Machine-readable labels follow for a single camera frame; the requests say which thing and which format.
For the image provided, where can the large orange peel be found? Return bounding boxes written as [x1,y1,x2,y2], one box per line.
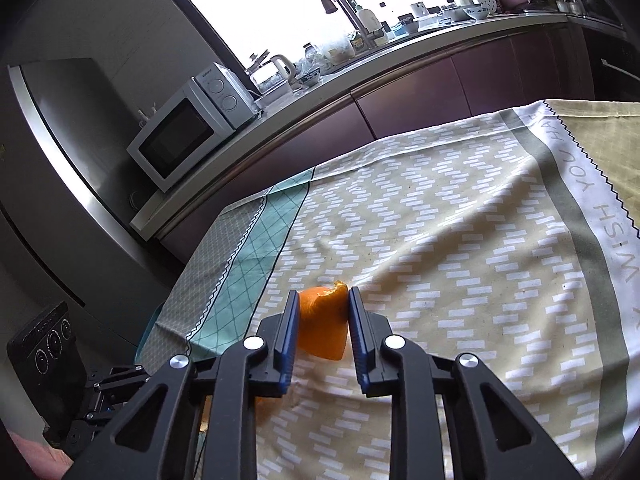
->
[297,281,348,361]

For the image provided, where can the small orange peel piece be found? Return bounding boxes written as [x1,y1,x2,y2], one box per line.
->
[255,396,282,424]

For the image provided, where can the maroon kitchen counter cabinets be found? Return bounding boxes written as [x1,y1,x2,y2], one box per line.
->
[131,13,599,259]

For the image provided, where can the teal plastic trash bin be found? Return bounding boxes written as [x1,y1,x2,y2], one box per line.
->
[134,303,164,364]

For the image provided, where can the glass electric kettle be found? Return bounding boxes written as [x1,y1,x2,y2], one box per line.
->
[269,54,296,87]

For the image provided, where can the white microwave oven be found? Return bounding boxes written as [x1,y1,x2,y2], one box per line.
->
[128,63,259,192]

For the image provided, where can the stainless steel refrigerator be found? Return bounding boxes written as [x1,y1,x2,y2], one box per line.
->
[1,58,180,361]

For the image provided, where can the black built-in oven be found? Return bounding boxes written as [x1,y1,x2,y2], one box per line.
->
[580,0,639,102]

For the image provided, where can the pink sleeved left forearm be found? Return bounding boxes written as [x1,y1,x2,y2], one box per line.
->
[9,431,74,480]

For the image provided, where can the patchwork patterned tablecloth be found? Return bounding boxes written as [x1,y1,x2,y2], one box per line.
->
[137,100,639,479]

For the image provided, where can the blue white ceramic bowl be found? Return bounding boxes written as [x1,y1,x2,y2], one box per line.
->
[297,70,320,88]

